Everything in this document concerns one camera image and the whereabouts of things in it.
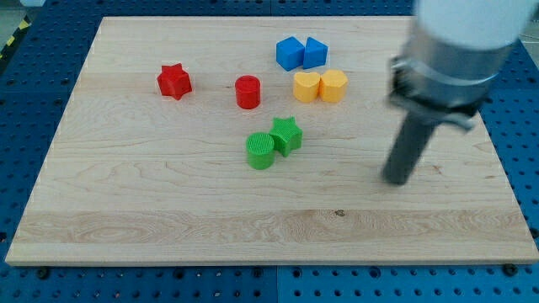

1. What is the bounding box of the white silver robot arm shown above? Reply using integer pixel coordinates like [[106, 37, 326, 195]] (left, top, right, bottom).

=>
[[389, 0, 538, 130]]

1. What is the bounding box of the green star block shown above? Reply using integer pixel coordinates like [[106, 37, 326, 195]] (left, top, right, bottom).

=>
[[269, 116, 303, 157]]

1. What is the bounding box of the yellow hexagon block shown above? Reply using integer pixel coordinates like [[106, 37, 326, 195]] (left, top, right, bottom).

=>
[[319, 70, 349, 103]]

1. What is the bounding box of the red star block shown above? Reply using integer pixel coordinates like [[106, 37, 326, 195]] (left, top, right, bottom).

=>
[[157, 63, 193, 100]]

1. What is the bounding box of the green cylinder block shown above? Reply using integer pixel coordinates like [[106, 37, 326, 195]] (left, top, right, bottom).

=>
[[246, 132, 275, 170]]

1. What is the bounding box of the light wooden board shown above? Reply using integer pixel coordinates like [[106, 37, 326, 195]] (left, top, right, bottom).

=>
[[6, 17, 538, 266]]

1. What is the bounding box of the red cylinder block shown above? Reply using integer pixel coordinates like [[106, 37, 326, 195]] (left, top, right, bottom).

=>
[[235, 75, 261, 109]]

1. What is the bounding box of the yellow heart block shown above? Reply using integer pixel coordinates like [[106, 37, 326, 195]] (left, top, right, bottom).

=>
[[292, 72, 321, 103]]

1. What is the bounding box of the blue cube block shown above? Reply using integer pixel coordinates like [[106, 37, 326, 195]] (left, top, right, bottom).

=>
[[275, 36, 305, 72]]

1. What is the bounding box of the blue triangle block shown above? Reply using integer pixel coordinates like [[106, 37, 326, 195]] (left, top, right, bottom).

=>
[[302, 37, 328, 69]]

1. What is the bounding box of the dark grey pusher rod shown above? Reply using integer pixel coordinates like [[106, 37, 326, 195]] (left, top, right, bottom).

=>
[[382, 112, 439, 185]]

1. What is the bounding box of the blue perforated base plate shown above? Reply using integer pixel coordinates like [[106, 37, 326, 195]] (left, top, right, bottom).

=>
[[1, 0, 538, 302]]

